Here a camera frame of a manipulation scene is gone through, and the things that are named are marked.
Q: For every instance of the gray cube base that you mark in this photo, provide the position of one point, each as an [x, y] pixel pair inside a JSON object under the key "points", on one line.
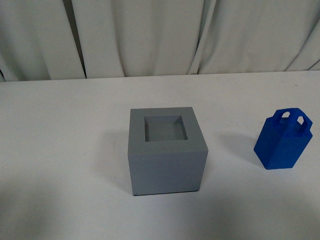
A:
{"points": [[167, 152]]}

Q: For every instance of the blue hexagonal part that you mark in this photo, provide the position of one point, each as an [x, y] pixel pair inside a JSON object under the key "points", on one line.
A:
{"points": [[283, 138]]}

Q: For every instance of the white curtain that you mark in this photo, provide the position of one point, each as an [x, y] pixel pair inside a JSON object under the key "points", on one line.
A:
{"points": [[78, 39]]}

